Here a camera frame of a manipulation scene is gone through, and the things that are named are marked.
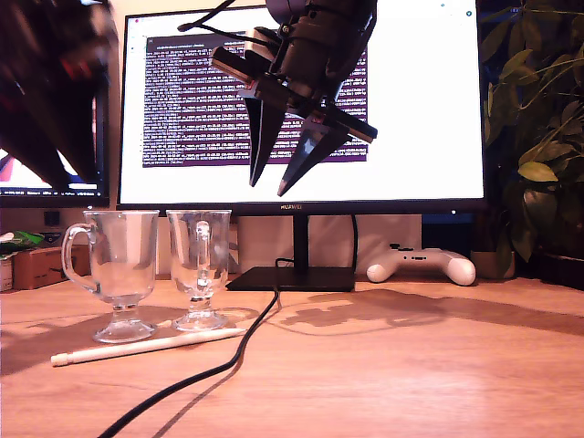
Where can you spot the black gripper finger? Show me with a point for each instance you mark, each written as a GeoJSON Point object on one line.
{"type": "Point", "coordinates": [264, 132]}
{"type": "Point", "coordinates": [310, 150]}
{"type": "Point", "coordinates": [82, 118]}
{"type": "Point", "coordinates": [27, 132]}

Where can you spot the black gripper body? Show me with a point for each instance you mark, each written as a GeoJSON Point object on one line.
{"type": "Point", "coordinates": [310, 64]}

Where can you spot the small footed glass cup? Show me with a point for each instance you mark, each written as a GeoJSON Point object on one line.
{"type": "Point", "coordinates": [196, 274]}
{"type": "Point", "coordinates": [123, 274]}

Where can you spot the white pen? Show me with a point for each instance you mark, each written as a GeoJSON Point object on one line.
{"type": "Point", "coordinates": [137, 347]}

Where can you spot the black monitor showing code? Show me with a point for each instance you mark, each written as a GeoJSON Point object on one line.
{"type": "Point", "coordinates": [18, 180]}

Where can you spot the large black Huawei monitor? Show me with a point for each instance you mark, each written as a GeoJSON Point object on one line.
{"type": "Point", "coordinates": [410, 114]}

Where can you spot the green and white packet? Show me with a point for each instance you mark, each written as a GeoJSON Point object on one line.
{"type": "Point", "coordinates": [23, 239]}

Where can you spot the brown cardboard box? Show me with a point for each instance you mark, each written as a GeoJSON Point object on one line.
{"type": "Point", "coordinates": [36, 269]}

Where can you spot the small white box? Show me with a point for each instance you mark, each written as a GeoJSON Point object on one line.
{"type": "Point", "coordinates": [5, 274]}

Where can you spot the white game controller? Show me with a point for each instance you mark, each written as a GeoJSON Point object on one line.
{"type": "Point", "coordinates": [456, 269]}

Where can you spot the pale plant pot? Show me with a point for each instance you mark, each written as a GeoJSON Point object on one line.
{"type": "Point", "coordinates": [483, 264]}

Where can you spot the green leafy houseplant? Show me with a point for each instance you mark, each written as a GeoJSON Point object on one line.
{"type": "Point", "coordinates": [538, 171]}

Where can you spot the black planter box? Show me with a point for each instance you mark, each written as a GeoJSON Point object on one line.
{"type": "Point", "coordinates": [556, 271]}

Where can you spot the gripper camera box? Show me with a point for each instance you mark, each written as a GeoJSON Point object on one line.
{"type": "Point", "coordinates": [260, 42]}

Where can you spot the small black wall socket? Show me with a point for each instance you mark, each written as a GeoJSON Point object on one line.
{"type": "Point", "coordinates": [52, 219]}

